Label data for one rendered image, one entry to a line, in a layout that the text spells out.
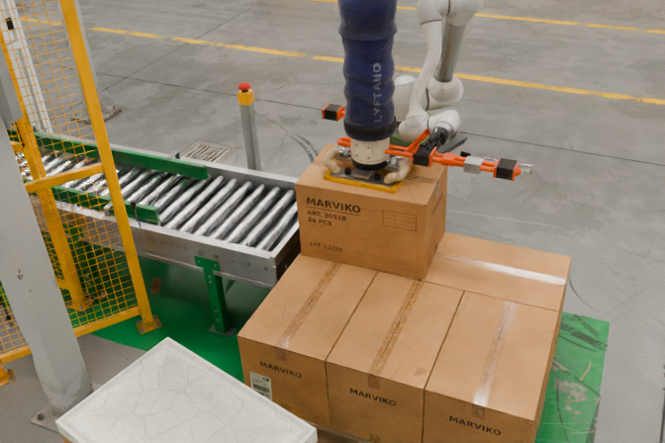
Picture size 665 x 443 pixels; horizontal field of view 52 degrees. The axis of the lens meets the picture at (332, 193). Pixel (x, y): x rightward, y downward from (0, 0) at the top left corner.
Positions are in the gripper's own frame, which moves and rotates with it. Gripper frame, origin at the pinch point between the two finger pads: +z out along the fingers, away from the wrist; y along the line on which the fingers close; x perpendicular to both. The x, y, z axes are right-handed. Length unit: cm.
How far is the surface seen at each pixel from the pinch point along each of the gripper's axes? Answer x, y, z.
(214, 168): 134, 48, -32
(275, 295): 52, 53, 50
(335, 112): 53, -3, -23
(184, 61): 346, 102, -298
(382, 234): 13.8, 32.5, 18.6
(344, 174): 34.5, 10.5, 9.9
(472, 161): -20.0, -1.5, 1.9
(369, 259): 20, 48, 19
